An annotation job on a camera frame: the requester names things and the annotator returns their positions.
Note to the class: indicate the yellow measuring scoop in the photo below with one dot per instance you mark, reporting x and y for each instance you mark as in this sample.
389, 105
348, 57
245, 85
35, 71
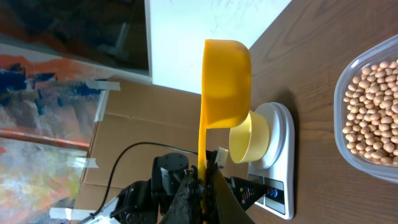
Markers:
225, 90

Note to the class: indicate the pale yellow bowl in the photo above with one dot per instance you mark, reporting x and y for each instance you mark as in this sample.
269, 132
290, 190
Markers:
249, 141

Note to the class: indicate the soybeans pile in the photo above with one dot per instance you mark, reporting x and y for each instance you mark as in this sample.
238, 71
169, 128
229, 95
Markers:
371, 128

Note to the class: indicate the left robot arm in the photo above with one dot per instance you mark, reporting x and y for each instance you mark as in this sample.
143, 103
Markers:
175, 194

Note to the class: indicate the dark monitor screen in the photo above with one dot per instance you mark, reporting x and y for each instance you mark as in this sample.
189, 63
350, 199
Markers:
109, 32

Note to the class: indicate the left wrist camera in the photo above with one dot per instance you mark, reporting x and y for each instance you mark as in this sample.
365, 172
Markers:
221, 157

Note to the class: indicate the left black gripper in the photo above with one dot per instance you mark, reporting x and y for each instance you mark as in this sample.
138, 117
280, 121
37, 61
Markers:
246, 192

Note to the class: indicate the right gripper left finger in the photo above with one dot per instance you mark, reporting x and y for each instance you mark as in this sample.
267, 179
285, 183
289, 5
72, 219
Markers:
186, 206

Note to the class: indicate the white board panel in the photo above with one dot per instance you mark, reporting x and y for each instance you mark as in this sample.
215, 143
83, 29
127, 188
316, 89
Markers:
177, 30

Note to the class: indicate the cardboard box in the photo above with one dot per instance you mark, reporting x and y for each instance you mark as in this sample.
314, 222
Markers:
140, 123

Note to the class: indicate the colourful painted poster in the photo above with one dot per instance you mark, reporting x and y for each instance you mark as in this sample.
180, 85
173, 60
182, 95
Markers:
43, 98

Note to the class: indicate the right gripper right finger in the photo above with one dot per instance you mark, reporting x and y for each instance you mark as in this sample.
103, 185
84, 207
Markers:
221, 204

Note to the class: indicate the white digital kitchen scale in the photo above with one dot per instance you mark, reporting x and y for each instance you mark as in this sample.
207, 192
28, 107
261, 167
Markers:
275, 169

